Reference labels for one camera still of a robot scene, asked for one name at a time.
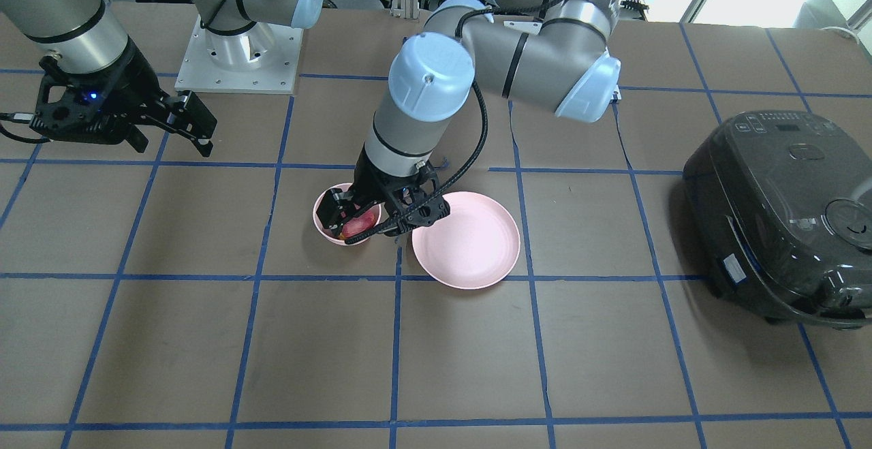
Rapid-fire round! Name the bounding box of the pink bowl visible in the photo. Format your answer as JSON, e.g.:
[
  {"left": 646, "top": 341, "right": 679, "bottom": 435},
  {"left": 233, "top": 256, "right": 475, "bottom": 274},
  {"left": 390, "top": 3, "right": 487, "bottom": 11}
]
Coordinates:
[{"left": 312, "top": 190, "right": 382, "bottom": 245}]

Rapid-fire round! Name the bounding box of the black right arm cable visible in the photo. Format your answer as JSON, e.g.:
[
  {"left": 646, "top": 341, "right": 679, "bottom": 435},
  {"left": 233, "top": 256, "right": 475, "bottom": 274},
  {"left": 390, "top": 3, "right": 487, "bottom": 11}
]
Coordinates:
[{"left": 0, "top": 112, "right": 52, "bottom": 144}]

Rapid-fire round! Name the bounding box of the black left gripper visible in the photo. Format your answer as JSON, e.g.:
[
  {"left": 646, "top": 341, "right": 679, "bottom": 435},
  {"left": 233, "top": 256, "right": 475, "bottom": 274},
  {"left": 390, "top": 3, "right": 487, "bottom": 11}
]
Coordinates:
[{"left": 318, "top": 150, "right": 450, "bottom": 236}]

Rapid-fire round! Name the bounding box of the black rice cooker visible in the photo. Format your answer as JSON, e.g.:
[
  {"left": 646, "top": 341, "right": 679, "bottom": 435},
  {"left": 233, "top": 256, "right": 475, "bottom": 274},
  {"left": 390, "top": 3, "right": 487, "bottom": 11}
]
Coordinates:
[{"left": 683, "top": 110, "right": 871, "bottom": 329}]

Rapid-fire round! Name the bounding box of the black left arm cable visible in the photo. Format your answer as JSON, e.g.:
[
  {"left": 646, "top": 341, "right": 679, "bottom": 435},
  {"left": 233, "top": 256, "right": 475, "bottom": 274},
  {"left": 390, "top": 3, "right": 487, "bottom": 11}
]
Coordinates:
[{"left": 344, "top": 0, "right": 593, "bottom": 245}]

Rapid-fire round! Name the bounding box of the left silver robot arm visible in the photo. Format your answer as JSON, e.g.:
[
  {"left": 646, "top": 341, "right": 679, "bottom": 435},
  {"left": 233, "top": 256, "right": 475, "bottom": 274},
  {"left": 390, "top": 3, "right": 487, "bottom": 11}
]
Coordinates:
[{"left": 315, "top": 0, "right": 621, "bottom": 245}]

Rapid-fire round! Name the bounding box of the pink plate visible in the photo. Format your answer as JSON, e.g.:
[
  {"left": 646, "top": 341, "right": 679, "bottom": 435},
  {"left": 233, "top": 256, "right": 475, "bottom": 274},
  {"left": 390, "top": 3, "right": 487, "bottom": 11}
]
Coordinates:
[{"left": 411, "top": 191, "right": 520, "bottom": 290}]

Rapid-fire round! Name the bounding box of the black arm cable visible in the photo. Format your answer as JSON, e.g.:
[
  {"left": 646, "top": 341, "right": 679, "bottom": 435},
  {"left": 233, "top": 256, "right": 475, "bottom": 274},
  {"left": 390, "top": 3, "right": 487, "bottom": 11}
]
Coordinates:
[
  {"left": 0, "top": 112, "right": 52, "bottom": 144},
  {"left": 344, "top": 0, "right": 593, "bottom": 245}
]

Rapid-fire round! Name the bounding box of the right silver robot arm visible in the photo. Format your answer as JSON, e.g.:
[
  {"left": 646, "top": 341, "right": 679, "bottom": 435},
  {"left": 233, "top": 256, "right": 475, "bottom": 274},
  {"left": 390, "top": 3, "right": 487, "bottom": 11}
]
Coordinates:
[{"left": 1, "top": 0, "right": 324, "bottom": 157}]

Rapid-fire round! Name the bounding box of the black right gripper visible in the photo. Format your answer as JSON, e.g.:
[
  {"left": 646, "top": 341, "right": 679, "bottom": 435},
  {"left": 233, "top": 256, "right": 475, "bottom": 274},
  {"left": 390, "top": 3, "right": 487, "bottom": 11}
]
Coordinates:
[{"left": 31, "top": 40, "right": 216, "bottom": 158}]

